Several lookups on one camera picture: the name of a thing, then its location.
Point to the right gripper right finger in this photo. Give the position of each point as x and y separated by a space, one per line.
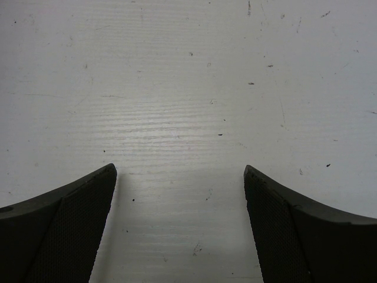
301 240

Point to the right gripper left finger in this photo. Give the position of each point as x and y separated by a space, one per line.
54 237

